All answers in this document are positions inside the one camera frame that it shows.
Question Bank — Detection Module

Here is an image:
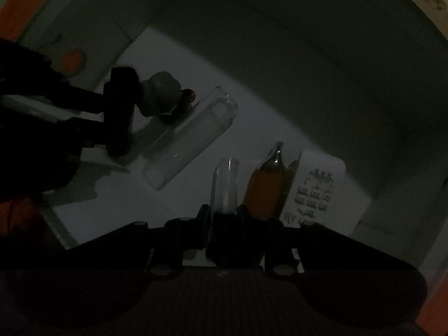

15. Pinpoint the white printed card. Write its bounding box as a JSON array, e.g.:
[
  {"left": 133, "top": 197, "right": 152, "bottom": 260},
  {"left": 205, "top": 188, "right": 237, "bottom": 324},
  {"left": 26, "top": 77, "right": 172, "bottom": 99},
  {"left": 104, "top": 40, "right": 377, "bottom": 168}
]
[{"left": 280, "top": 149, "right": 372, "bottom": 239}]

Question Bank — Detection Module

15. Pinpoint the clear plastic tube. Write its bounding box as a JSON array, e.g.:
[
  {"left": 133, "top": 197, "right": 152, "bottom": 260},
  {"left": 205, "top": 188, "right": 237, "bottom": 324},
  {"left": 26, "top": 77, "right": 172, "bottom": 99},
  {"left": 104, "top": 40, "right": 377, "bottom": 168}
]
[{"left": 142, "top": 86, "right": 239, "bottom": 192}]

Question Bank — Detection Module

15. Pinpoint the white cardboard box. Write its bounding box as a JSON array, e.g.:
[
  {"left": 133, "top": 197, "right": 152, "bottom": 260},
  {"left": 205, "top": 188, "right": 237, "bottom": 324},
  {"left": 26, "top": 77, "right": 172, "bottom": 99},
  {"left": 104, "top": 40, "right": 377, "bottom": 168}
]
[{"left": 0, "top": 0, "right": 448, "bottom": 326}]

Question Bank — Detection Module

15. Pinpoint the orange liquid bottle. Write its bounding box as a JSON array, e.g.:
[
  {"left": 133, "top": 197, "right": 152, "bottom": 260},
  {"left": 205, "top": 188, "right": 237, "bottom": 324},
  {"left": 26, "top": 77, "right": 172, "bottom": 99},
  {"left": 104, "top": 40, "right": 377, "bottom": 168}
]
[{"left": 241, "top": 141, "right": 292, "bottom": 222}]

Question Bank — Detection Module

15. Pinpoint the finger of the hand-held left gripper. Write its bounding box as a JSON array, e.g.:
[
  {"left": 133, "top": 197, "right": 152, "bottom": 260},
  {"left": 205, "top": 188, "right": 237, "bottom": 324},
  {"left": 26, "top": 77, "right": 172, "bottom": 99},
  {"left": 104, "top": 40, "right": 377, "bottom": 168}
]
[
  {"left": 65, "top": 112, "right": 134, "bottom": 158},
  {"left": 52, "top": 66, "right": 141, "bottom": 113}
]

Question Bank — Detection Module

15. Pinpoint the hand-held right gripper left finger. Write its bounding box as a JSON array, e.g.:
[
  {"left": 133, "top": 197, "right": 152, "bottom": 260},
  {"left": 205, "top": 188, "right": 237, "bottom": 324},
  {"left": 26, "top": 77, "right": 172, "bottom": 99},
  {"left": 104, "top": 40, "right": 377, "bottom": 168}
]
[{"left": 21, "top": 205, "right": 211, "bottom": 277}]

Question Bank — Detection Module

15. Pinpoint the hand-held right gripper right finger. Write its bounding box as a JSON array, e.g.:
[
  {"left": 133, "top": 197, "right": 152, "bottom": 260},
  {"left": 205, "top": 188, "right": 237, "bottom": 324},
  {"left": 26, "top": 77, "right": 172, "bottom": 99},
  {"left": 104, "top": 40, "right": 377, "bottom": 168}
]
[{"left": 238, "top": 206, "right": 421, "bottom": 275}]

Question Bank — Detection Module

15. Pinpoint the clear tube with black cap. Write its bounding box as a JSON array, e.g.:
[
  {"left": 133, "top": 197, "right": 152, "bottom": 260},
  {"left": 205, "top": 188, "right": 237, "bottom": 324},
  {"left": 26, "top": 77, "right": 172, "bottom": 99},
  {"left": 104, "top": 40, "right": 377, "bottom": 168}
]
[{"left": 206, "top": 157, "right": 244, "bottom": 267}]

